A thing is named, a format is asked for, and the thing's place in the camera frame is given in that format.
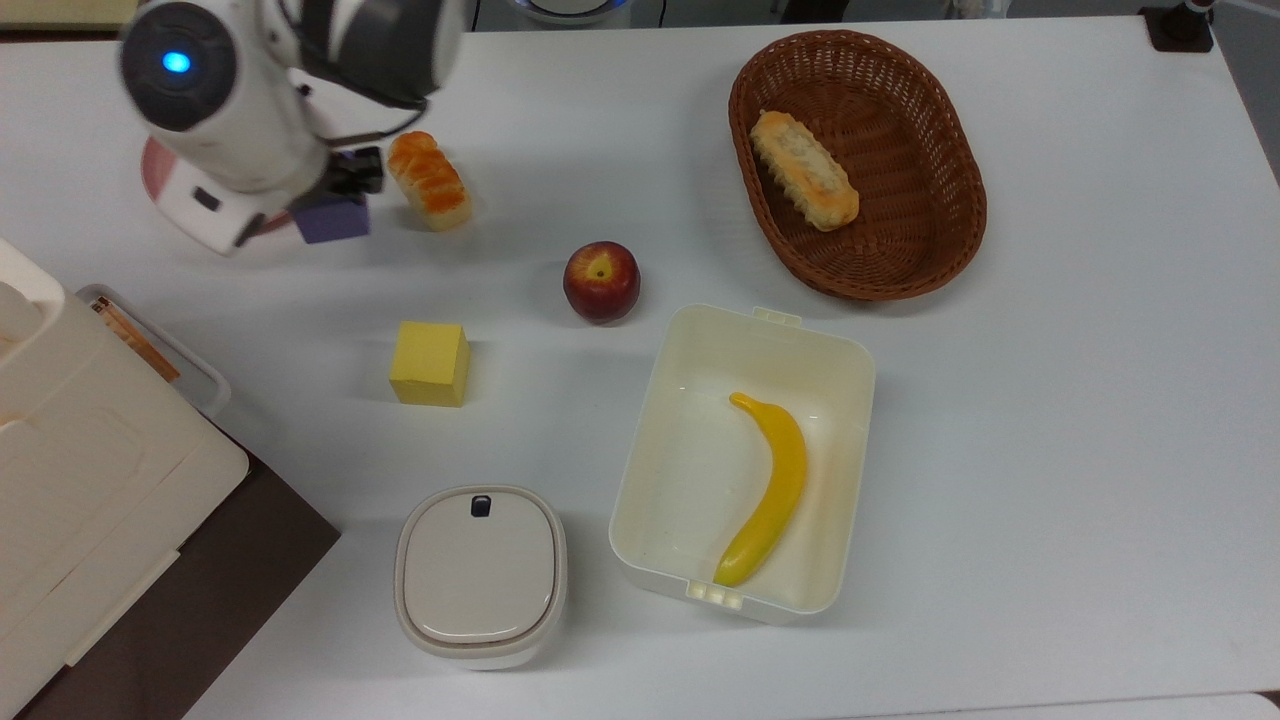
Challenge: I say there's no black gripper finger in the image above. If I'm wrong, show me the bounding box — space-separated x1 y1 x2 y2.
322 147 387 202

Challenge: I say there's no yellowish wooden furniture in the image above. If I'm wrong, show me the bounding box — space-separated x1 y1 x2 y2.
0 0 141 31

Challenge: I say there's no orange glazed toy bread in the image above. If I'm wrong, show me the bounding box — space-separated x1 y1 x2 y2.
387 131 474 233

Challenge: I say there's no brown strip in tray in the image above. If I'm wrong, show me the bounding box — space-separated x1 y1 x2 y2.
89 296 183 384

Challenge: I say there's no dark brown board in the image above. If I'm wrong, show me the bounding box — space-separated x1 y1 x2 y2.
14 428 342 720

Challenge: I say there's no cream open plastic container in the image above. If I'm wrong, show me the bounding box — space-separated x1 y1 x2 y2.
608 303 878 627

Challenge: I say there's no purple cube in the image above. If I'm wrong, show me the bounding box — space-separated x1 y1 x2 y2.
292 192 372 246

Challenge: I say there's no clear plastic tray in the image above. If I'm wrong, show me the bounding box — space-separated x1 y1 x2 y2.
75 284 233 419

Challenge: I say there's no red toy apple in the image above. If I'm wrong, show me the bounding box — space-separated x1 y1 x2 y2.
562 241 642 324

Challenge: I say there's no yellow cube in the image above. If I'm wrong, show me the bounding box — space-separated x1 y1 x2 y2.
389 321 471 408

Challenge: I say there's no pink plastic plate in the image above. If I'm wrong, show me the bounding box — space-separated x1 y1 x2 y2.
140 136 306 247

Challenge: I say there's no tan toy bread loaf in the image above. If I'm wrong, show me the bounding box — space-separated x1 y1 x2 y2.
750 110 861 233

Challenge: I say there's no white lidded square container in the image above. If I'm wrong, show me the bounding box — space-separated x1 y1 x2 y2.
393 485 569 671

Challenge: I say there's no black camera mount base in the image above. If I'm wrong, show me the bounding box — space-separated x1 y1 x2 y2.
1140 0 1217 54

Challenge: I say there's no brown wicker basket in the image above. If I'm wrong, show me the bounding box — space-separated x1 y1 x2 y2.
728 29 989 302

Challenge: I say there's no cream plastic bin lid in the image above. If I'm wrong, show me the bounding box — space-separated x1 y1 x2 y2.
0 238 250 720

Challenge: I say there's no yellow toy banana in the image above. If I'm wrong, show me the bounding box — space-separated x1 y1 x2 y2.
713 391 809 589

